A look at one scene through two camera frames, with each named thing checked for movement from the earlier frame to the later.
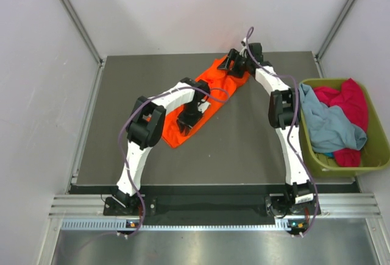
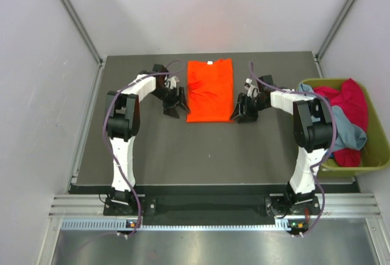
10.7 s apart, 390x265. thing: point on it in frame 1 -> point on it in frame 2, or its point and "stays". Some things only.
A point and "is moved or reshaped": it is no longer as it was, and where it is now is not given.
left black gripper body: (191, 114) -> (168, 96)
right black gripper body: (240, 66) -> (253, 105)
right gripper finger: (228, 63) -> (240, 108)
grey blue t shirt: (329, 129) stays
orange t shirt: (223, 84) is moved or reshaped
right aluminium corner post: (339, 21) stays
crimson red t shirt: (349, 96) stays
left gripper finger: (184, 128) -> (172, 111)
